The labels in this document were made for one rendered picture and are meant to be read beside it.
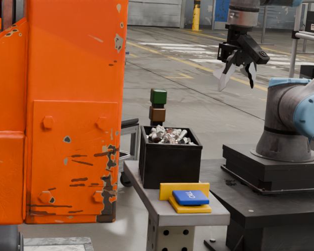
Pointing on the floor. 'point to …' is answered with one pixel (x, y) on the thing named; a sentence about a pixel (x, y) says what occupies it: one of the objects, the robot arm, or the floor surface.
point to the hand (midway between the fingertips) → (237, 91)
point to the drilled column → (169, 237)
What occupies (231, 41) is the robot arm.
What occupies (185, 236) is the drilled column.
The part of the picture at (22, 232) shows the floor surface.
